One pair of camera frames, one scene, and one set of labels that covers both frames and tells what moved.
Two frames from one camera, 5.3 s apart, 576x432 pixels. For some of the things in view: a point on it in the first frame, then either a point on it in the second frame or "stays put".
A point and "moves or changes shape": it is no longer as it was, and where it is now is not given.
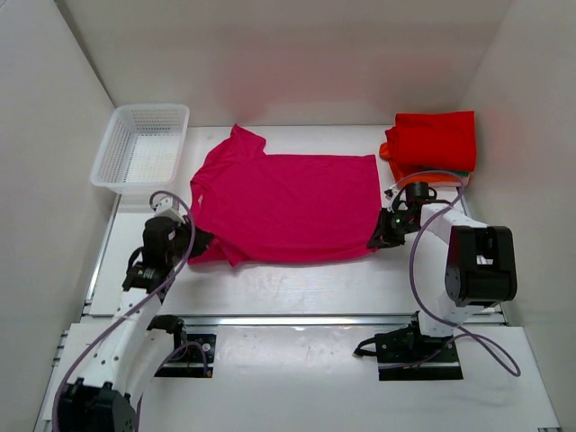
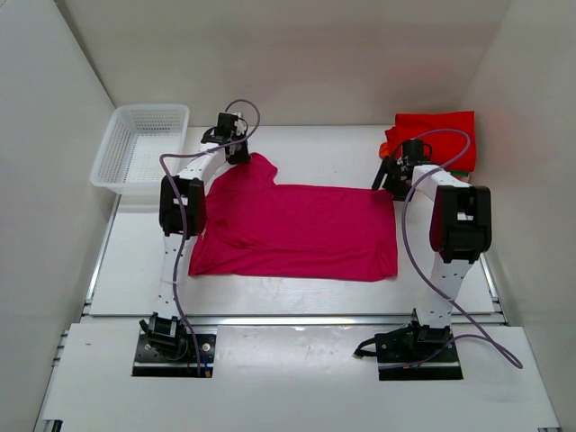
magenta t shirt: [261, 206] moves or changes shape
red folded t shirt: [445, 139] stays put
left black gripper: [202, 240] -> [245, 157]
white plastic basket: [142, 148] stays put
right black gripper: [382, 237] -> [388, 167]
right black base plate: [409, 345] stays put
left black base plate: [193, 359] stays put
